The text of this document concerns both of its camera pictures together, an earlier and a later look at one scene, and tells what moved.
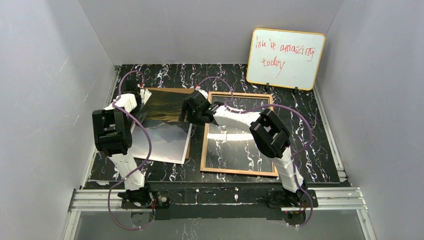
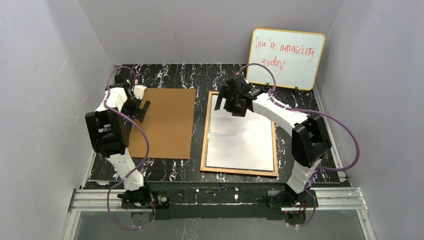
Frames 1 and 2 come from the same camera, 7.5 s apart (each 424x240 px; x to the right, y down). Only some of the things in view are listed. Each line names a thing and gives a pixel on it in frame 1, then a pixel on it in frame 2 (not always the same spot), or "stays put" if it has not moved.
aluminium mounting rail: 327,199 stays put
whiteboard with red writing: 288,58 stays put
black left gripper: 133,88 stays put
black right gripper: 190,108 → 228,99
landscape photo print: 169,137 → 238,142
